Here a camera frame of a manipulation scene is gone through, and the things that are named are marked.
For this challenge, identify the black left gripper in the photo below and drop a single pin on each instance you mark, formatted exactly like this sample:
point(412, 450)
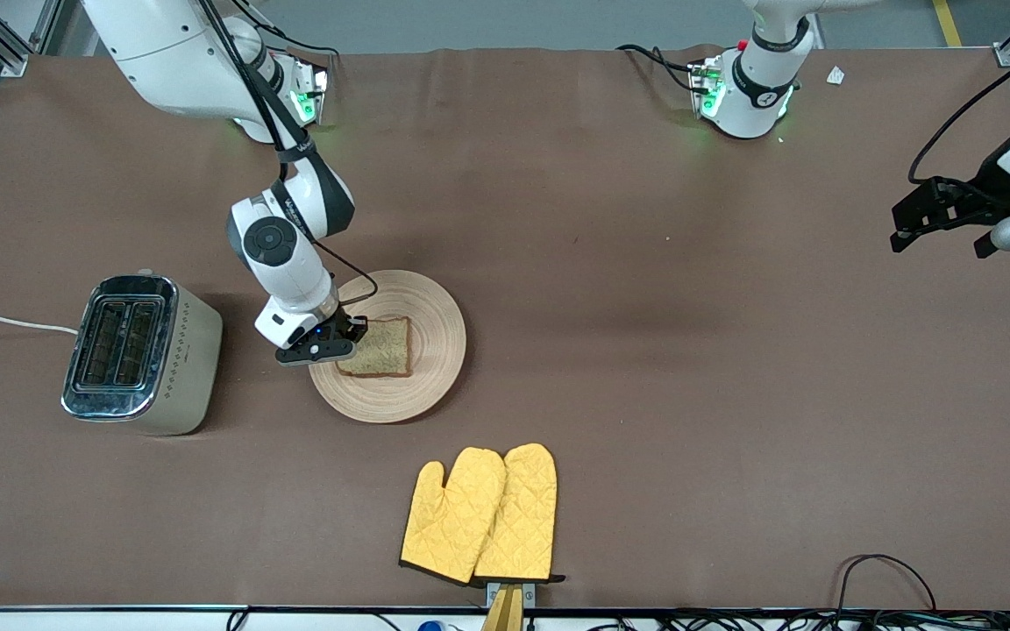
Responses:
point(968, 203)

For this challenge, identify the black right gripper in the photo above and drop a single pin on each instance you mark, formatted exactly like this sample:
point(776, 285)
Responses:
point(349, 329)

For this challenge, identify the brown bread slice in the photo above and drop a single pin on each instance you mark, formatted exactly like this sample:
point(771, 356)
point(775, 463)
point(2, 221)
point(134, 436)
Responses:
point(382, 350)

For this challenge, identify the round wooden plate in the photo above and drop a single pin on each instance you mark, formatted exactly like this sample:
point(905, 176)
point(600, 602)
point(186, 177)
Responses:
point(435, 333)

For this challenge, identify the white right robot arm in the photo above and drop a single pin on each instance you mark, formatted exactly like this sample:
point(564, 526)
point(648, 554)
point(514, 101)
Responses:
point(286, 254)

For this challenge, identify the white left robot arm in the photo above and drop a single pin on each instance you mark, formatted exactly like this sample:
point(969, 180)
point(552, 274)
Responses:
point(755, 96)

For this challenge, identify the cream and chrome toaster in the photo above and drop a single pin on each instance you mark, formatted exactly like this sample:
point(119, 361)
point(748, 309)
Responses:
point(181, 350)

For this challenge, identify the small white paper scrap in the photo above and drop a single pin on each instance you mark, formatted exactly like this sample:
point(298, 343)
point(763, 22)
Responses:
point(835, 75)

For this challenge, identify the yellow quilted mitt with thumb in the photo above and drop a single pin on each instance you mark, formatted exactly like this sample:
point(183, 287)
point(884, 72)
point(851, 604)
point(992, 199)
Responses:
point(452, 517)

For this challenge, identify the yellow quilted oven mitt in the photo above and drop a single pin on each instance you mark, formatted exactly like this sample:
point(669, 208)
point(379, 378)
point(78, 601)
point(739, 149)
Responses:
point(522, 517)

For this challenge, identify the brown table cover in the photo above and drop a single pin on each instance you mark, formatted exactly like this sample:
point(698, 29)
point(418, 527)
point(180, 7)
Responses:
point(645, 307)

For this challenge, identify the grey metal bracket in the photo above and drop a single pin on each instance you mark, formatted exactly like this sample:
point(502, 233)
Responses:
point(529, 594)

